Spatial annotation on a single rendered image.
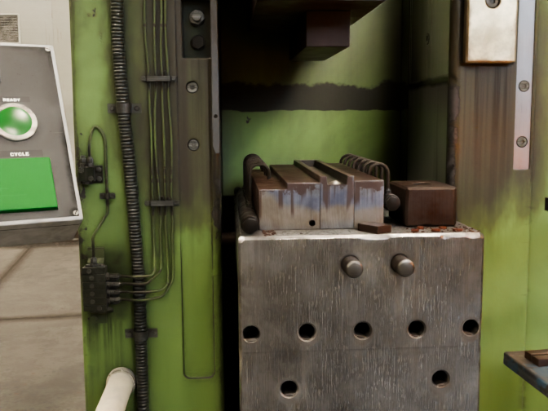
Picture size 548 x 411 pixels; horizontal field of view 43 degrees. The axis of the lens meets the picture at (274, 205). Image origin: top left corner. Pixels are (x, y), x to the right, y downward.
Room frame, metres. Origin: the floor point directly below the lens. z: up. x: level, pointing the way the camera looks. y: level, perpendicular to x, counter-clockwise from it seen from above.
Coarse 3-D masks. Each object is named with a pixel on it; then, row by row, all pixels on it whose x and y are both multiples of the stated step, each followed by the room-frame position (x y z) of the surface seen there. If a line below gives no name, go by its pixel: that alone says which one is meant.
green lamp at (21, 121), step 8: (0, 112) 0.95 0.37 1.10; (8, 112) 0.95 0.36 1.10; (16, 112) 0.96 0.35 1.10; (24, 112) 0.97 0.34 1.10; (0, 120) 0.94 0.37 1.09; (8, 120) 0.95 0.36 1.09; (16, 120) 0.95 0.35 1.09; (24, 120) 0.96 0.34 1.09; (8, 128) 0.94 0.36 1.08; (16, 128) 0.95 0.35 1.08; (24, 128) 0.95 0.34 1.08
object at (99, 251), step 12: (96, 252) 1.21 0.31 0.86; (96, 264) 1.19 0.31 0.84; (84, 276) 1.18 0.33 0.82; (96, 276) 1.18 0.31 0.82; (108, 276) 1.19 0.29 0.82; (84, 288) 1.18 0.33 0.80; (96, 288) 1.18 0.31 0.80; (108, 288) 1.19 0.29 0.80; (84, 300) 1.18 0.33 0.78; (96, 300) 1.18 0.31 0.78; (108, 300) 1.19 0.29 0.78; (96, 312) 1.19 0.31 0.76; (108, 312) 1.19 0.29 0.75
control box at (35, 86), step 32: (0, 64) 0.99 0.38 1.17; (32, 64) 1.01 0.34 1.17; (0, 96) 0.97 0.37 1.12; (32, 96) 0.99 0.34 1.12; (0, 128) 0.94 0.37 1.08; (32, 128) 0.96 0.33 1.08; (64, 128) 0.98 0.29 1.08; (64, 160) 0.96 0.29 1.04; (64, 192) 0.93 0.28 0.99; (0, 224) 0.87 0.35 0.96; (32, 224) 0.89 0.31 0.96; (64, 224) 0.92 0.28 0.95
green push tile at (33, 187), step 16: (0, 160) 0.91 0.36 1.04; (16, 160) 0.92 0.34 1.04; (32, 160) 0.93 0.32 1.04; (48, 160) 0.94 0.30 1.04; (0, 176) 0.90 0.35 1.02; (16, 176) 0.91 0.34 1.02; (32, 176) 0.92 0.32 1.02; (48, 176) 0.93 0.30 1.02; (0, 192) 0.89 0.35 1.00; (16, 192) 0.90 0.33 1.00; (32, 192) 0.90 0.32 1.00; (48, 192) 0.91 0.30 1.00; (0, 208) 0.88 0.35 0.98; (16, 208) 0.89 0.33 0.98; (32, 208) 0.89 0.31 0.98; (48, 208) 0.91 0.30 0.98
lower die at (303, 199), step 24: (288, 168) 1.40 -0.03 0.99; (312, 168) 1.26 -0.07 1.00; (336, 168) 1.26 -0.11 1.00; (264, 192) 1.09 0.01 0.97; (288, 192) 1.10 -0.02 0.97; (312, 192) 1.10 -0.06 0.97; (336, 192) 1.10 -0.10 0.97; (360, 192) 1.10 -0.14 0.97; (264, 216) 1.09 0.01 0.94; (288, 216) 1.10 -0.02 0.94; (312, 216) 1.10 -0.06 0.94; (336, 216) 1.10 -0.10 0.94; (360, 216) 1.10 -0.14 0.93
